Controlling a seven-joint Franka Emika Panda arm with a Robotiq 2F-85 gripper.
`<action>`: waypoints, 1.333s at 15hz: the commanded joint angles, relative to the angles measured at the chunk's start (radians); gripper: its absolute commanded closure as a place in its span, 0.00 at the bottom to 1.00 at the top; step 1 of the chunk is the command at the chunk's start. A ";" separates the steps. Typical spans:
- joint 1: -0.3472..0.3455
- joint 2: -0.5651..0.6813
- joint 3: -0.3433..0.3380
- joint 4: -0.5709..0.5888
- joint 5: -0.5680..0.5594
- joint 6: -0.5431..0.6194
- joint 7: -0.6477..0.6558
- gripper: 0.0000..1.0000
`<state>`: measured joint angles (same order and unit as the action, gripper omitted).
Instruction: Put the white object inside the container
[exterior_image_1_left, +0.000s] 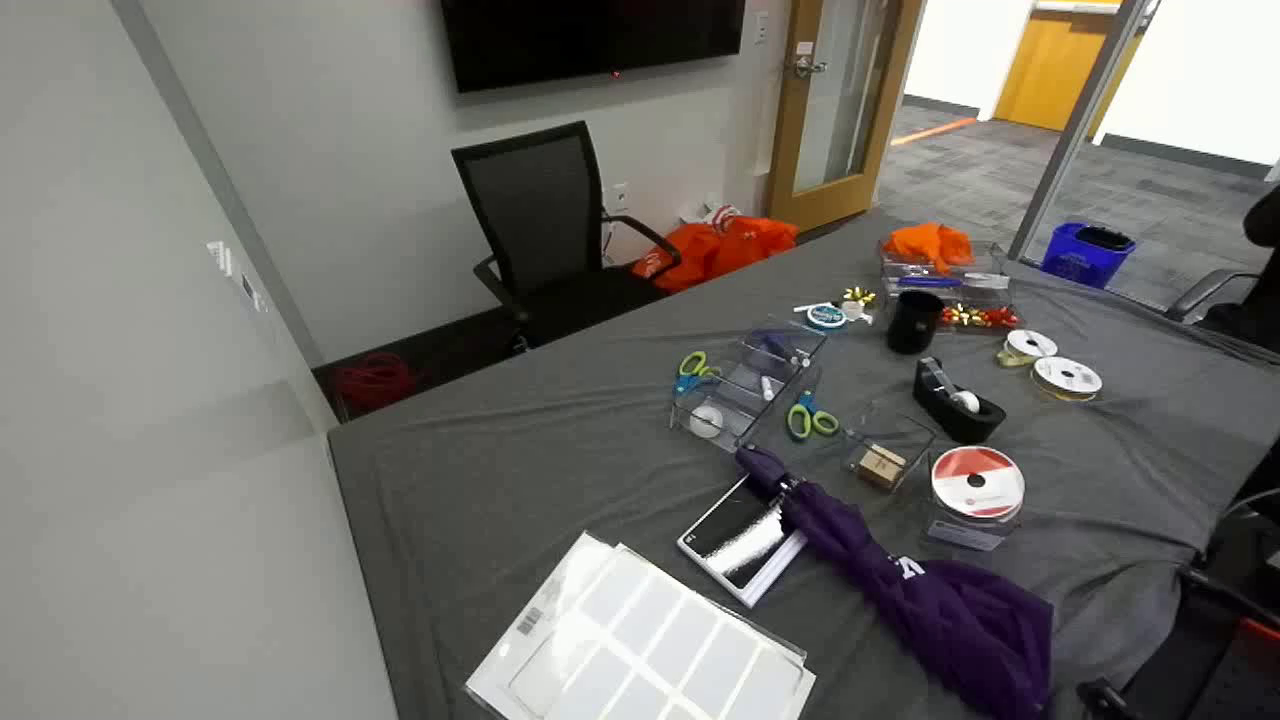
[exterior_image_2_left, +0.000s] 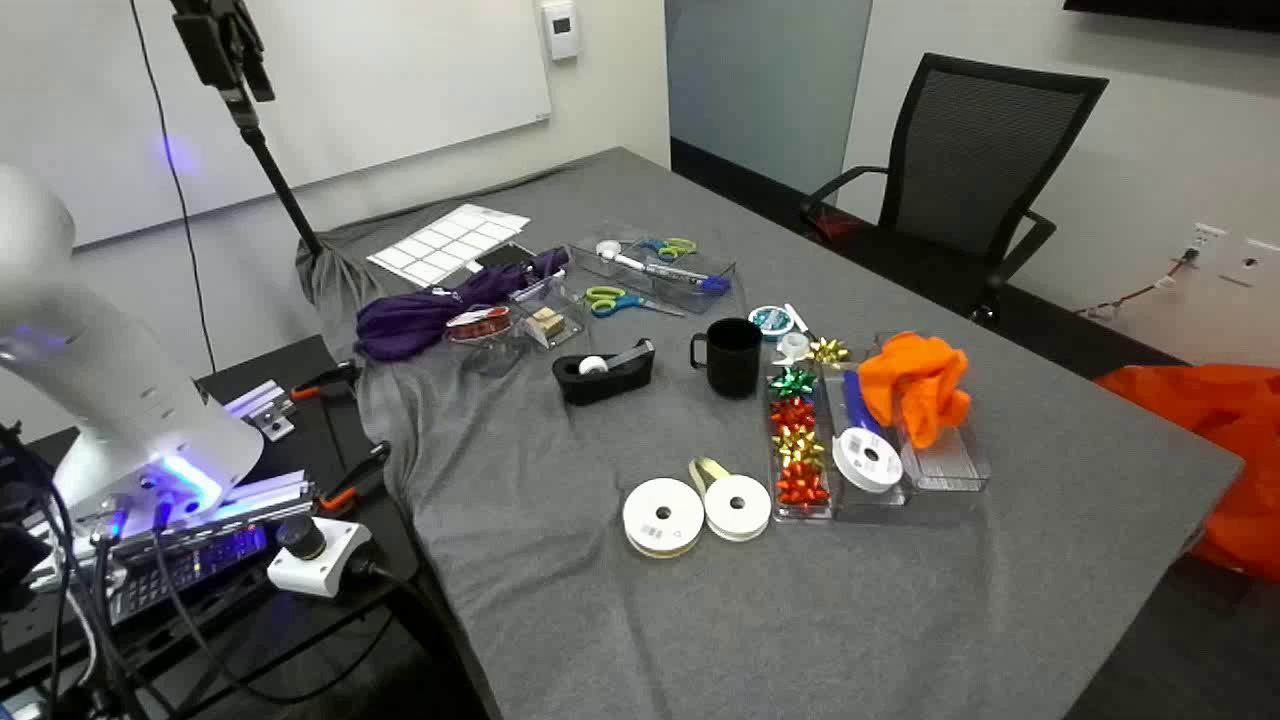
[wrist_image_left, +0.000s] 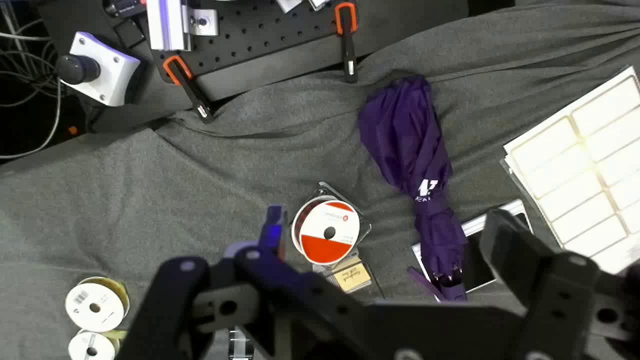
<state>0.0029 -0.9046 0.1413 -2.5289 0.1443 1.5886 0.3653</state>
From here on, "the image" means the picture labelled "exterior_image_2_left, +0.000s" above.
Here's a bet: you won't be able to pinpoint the red and white ribbon spool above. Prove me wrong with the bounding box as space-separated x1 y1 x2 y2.
445 300 519 349

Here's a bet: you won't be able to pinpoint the small clear plastic container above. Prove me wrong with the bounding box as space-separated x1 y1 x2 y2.
452 310 537 378

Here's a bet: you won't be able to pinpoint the large clear plastic container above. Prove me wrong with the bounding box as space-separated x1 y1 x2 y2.
823 367 990 510

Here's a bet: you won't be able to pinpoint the black tape dispenser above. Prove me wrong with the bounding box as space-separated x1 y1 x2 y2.
547 337 658 409

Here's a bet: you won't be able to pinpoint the clear organizer tray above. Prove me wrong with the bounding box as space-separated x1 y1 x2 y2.
568 230 742 320

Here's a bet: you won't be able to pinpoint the black mug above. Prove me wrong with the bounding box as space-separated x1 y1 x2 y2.
683 315 767 402

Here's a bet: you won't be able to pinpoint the green and blue scissors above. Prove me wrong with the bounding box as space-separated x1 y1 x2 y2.
635 230 702 264

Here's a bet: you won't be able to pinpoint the gold gift bow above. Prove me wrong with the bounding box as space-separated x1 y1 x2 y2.
807 332 856 373

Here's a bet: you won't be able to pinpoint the white label sheets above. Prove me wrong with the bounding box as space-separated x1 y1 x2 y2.
364 201 537 290

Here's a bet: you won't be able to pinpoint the purple folded umbrella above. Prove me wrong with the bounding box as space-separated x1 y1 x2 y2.
346 244 577 367

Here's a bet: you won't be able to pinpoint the grey tablecloth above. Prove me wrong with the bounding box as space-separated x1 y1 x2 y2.
292 143 1249 720

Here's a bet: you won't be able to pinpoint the orange tissue paper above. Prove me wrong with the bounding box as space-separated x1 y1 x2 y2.
853 328 974 451

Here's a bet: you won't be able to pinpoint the white box with black button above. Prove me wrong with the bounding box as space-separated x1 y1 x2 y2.
265 510 374 599

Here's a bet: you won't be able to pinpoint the black mesh office chair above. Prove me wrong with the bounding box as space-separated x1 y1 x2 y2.
799 47 1113 324

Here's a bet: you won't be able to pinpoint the black robot cart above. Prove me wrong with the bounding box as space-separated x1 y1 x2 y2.
0 332 462 720

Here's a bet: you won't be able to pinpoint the orange bag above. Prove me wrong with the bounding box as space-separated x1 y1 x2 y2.
1097 359 1280 582

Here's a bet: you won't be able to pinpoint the green handled scissors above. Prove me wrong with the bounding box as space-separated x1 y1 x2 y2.
579 279 688 324

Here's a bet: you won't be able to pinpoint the orange handled pliers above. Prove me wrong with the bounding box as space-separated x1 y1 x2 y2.
282 363 368 409
315 441 398 521

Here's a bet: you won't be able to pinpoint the white wall thermostat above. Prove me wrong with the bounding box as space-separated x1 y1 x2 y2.
537 0 582 63

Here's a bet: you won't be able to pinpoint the white wall whiteboard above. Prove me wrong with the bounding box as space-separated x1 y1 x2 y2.
0 0 555 252

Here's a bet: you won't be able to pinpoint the black camera tripod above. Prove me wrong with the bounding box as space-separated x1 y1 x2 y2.
169 0 331 261

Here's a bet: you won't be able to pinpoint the white wall outlet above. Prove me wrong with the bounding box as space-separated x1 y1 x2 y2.
1186 215 1280 290

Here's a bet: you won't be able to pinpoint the black wall television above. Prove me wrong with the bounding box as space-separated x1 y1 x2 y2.
1058 0 1280 40

